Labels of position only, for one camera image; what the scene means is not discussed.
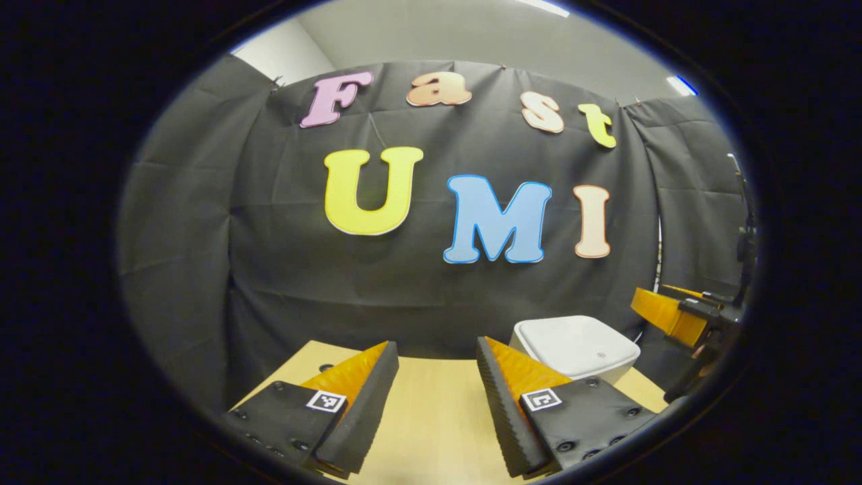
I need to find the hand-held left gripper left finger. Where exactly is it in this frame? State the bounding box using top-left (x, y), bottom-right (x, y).
top-left (222, 340), bottom-right (399, 476)

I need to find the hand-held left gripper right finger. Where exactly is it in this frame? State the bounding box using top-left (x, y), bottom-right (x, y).
top-left (476, 335), bottom-right (657, 478)

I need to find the white desktop garbage bin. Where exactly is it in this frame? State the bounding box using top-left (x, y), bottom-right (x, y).
top-left (510, 315), bottom-right (642, 385)

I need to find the wooden desktop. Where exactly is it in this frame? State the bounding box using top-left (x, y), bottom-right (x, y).
top-left (232, 340), bottom-right (667, 485)

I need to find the black backdrop cloth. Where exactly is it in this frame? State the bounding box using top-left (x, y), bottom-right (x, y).
top-left (116, 54), bottom-right (752, 412)

